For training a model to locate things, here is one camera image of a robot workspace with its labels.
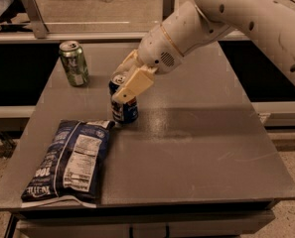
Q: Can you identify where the blue chip bag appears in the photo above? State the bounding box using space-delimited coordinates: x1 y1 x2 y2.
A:
21 120 115 207

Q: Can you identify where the metal rail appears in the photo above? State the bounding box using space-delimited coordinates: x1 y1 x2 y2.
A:
0 30 250 45

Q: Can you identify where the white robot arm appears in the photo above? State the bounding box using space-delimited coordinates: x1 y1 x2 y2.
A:
112 0 295 103

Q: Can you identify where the middle metal bracket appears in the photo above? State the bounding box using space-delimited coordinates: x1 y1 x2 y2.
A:
162 0 175 19

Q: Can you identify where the left metal bracket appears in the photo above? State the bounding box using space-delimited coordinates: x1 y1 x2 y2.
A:
21 0 49 39

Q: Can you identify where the cabinet drawer front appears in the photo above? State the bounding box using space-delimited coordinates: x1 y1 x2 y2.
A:
16 210 275 238

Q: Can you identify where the metal bracket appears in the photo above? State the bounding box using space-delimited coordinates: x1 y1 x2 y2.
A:
21 0 49 39
162 0 175 19

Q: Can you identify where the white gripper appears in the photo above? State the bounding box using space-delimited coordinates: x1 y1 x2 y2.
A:
112 25 184 104

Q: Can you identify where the green soda can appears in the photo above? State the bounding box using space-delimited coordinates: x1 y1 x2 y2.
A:
59 41 89 87

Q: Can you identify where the blue pepsi can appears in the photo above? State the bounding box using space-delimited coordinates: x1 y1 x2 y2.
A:
109 72 138 124

